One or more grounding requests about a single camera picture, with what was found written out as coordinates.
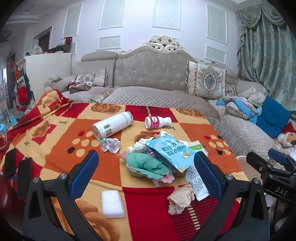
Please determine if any white printed wrapper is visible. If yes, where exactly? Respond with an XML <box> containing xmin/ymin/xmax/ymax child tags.
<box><xmin>186</xmin><ymin>164</ymin><xmax>209</xmax><ymax>201</ymax></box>

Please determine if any beige tissue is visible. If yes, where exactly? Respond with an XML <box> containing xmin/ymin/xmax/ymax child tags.
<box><xmin>167</xmin><ymin>184</ymin><xmax>195</xmax><ymax>215</ymax></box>

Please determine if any green white tissue pack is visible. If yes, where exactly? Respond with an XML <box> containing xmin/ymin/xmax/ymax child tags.
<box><xmin>187</xmin><ymin>141</ymin><xmax>208</xmax><ymax>156</ymax></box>

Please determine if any white sponge block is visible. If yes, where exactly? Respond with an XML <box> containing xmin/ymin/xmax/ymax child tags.
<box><xmin>101</xmin><ymin>190</ymin><xmax>125</xmax><ymax>218</ymax></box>

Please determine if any light blue snack bag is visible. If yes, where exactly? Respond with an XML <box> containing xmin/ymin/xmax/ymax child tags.
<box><xmin>145</xmin><ymin>136</ymin><xmax>197</xmax><ymax>173</ymax></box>

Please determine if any green pink towel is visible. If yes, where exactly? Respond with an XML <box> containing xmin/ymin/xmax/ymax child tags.
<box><xmin>117</xmin><ymin>152</ymin><xmax>175</xmax><ymax>187</ymax></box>

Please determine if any small grey tissue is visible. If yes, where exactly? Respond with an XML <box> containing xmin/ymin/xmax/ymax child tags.
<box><xmin>100</xmin><ymin>138</ymin><xmax>121</xmax><ymax>154</ymax></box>

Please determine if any white tissue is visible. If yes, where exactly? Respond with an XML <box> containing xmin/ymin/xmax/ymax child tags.
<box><xmin>127</xmin><ymin>137</ymin><xmax>154</xmax><ymax>153</ymax></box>

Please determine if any milk carton with cow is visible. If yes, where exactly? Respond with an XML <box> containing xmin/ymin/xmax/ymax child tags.
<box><xmin>158</xmin><ymin>130</ymin><xmax>174</xmax><ymax>137</ymax></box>

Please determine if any plush toy with red hat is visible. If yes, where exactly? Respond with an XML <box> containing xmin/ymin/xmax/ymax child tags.
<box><xmin>277</xmin><ymin>122</ymin><xmax>296</xmax><ymax>148</ymax></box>

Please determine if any blue cushion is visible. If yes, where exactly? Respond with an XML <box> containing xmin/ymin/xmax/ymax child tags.
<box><xmin>256</xmin><ymin>96</ymin><xmax>291</xmax><ymax>138</ymax></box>

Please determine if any colourful striped blanket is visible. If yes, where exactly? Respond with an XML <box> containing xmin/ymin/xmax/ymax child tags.
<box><xmin>216</xmin><ymin>96</ymin><xmax>262</xmax><ymax>124</ymax></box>

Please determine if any beige clothes pile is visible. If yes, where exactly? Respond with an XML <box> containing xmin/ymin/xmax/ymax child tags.
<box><xmin>240</xmin><ymin>86</ymin><xmax>266</xmax><ymax>108</ymax></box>

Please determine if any grey edged pillow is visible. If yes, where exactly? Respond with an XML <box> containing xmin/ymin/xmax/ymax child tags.
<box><xmin>225</xmin><ymin>102</ymin><xmax>249</xmax><ymax>120</ymax></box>

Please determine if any colourful patterned blanket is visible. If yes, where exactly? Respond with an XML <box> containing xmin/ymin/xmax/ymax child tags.
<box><xmin>1</xmin><ymin>91</ymin><xmax>246</xmax><ymax>240</ymax></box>

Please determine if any large embroidered cushion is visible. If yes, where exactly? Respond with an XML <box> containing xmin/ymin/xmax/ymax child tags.
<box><xmin>186</xmin><ymin>61</ymin><xmax>227</xmax><ymax>99</ymax></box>

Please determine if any teal patterned curtain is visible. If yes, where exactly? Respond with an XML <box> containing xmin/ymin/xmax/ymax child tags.
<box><xmin>237</xmin><ymin>3</ymin><xmax>295</xmax><ymax>113</ymax></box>

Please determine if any white thermos bottle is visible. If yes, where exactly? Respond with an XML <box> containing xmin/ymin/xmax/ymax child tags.
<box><xmin>92</xmin><ymin>111</ymin><xmax>133</xmax><ymax>141</ymax></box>

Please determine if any pink label yogurt bottle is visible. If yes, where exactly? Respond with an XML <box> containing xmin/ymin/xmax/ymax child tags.
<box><xmin>144</xmin><ymin>116</ymin><xmax>171</xmax><ymax>130</ymax></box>

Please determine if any beige tufted sofa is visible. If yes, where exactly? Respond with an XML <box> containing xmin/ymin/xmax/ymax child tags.
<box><xmin>44</xmin><ymin>36</ymin><xmax>295</xmax><ymax>158</ymax></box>

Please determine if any clothes pile on sofa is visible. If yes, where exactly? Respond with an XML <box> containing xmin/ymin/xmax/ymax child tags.
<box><xmin>65</xmin><ymin>81</ymin><xmax>92</xmax><ymax>94</ymax></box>

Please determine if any white cabinet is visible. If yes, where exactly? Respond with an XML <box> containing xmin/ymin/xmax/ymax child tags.
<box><xmin>16</xmin><ymin>53</ymin><xmax>71</xmax><ymax>101</ymax></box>

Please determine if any small embroidered cushion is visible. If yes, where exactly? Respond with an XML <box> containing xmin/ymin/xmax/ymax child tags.
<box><xmin>75</xmin><ymin>68</ymin><xmax>108</xmax><ymax>87</ymax></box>

